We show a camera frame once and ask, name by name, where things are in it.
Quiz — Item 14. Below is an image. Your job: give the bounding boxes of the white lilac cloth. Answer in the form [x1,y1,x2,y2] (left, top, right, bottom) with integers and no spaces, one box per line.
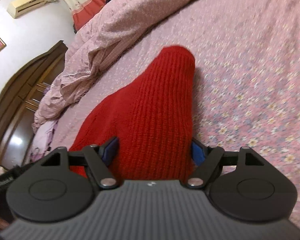
[30,119,59,163]

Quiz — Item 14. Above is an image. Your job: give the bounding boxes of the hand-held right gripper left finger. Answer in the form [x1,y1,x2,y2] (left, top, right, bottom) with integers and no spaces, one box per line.
[41,137,120,189]

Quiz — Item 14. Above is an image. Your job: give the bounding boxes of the pink floral bed sheet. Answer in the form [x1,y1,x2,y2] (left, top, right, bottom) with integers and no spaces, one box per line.
[52,0,300,203]

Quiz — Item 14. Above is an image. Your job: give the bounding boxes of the wall air conditioner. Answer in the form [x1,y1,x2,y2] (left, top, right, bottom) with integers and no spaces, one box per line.
[7,0,48,19]

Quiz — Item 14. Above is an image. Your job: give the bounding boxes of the red and cream curtain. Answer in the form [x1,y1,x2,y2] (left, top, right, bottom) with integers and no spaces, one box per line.
[50,0,120,32]

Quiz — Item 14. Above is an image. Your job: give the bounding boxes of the pink floral quilt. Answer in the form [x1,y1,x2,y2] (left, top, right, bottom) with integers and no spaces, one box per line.
[32,0,230,133]

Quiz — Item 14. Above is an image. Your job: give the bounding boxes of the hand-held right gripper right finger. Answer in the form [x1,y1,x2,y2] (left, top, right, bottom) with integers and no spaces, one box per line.
[185,137,264,189]

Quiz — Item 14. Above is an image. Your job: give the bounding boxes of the wooden headboard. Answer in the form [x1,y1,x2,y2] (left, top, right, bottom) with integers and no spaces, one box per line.
[0,40,68,173]

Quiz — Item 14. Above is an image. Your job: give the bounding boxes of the red knit cardigan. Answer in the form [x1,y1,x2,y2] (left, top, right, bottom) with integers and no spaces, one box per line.
[69,45,197,180]

